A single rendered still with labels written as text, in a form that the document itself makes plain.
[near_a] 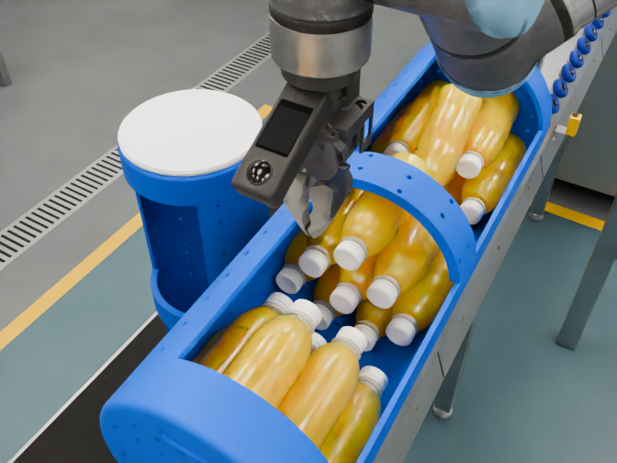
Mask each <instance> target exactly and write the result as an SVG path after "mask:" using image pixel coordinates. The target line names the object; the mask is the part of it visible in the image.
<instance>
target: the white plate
mask: <svg viewBox="0 0 617 463"><path fill-rule="evenodd" d="M262 126H263V125H262V120H261V118H260V115H259V114H258V112H257V111H256V109H255V108H254V107H253V106H252V105H250V104H249V103H248V102H246V101H244V100H243V99H241V98H239V97H237V96H234V95H231V94H228V93H224V92H220V91H215V90H206V89H192V90H182V91H176V92H172V93H168V94H164V95H161V96H157V97H155V98H152V99H150V100H148V101H146V102H144V103H143V104H141V105H139V106H138V107H136V108H135V109H133V110H132V111H131V112H130V113H129V114H128V115H127V116H126V117H125V119H124V120H123V121H122V123H121V125H120V127H119V130H118V144H119V148H120V150H121V151H122V153H123V154H124V155H125V157H126V158H127V159H128V160H129V161H130V162H132V163H133V164H135V165H137V166H138V167H139V168H142V169H144V170H146V171H149V172H152V173H155V174H159V175H169V176H194V175H205V174H210V173H214V172H217V171H219V170H222V169H225V168H227V167H230V166H232V165H234V164H236V163H237V162H239V161H240V160H242V159H243V158H244V157H245V155H246V153H247V152H248V151H249V149H250V147H251V145H252V143H253V141H254V139H255V138H256V136H257V134H258V132H259V131H260V129H261V127H262Z"/></svg>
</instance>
